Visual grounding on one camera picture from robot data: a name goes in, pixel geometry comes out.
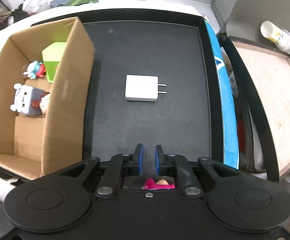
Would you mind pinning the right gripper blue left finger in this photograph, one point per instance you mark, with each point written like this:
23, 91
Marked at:
119, 167

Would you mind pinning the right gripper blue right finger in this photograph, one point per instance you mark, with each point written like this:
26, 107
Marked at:
178, 167

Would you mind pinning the magenta hooded figurine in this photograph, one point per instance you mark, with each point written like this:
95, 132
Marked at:
162, 184

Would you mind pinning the white purple cube toy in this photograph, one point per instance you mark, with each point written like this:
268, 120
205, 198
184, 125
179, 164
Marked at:
23, 97

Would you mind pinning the brown cardboard box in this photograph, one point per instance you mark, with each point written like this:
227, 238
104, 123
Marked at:
45, 73

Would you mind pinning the white power adapter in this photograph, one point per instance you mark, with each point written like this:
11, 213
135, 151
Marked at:
142, 88

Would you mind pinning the blue red figurine keychain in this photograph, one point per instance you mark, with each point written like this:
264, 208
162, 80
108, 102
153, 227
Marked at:
33, 70

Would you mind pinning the green hexagonal box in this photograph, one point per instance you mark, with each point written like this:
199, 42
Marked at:
51, 56

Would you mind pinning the blue flat package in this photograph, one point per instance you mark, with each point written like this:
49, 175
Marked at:
229, 126

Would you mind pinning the black shallow tray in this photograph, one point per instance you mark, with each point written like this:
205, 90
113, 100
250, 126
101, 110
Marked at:
173, 46

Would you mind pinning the white plastic bag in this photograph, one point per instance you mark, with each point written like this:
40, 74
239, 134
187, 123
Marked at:
36, 6

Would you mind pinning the green cartoon cushion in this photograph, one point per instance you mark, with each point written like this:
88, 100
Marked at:
79, 2

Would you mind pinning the stacked paper cups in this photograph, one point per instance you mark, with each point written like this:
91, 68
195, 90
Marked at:
276, 35

